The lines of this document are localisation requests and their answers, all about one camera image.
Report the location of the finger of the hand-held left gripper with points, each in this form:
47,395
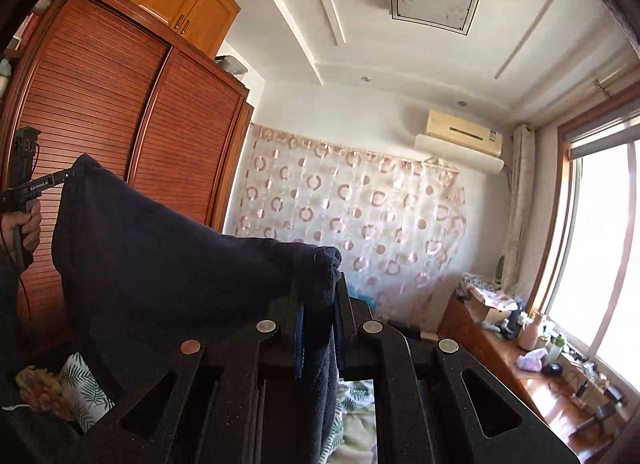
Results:
60,179

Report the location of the person's left hand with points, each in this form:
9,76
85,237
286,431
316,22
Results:
32,226

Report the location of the wooden slatted wardrobe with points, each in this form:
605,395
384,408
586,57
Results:
190,144

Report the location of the dark navy towel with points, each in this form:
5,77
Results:
150,269

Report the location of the person's left forearm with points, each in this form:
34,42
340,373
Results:
7,324

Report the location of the wall air conditioner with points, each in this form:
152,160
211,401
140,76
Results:
460,132

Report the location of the sheer circle-patterned curtain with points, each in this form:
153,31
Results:
350,204

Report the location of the white bottle green cap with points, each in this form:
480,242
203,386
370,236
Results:
555,351

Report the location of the curtain rod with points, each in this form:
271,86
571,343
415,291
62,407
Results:
617,73

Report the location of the wooden framed window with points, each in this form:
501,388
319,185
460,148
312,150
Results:
600,244

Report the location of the low wooden cabinet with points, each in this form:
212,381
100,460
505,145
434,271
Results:
480,344

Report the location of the grey storage box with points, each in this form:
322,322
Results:
232,65

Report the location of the grey roller blind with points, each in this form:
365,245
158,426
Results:
610,137

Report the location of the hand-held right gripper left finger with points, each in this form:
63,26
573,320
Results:
299,344

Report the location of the beige window curtain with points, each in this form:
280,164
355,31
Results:
517,204

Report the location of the pink tissue pack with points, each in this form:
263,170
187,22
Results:
530,359

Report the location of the leaf print bed sheet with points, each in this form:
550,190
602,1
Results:
85,389

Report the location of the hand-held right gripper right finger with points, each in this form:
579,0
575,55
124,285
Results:
357,339

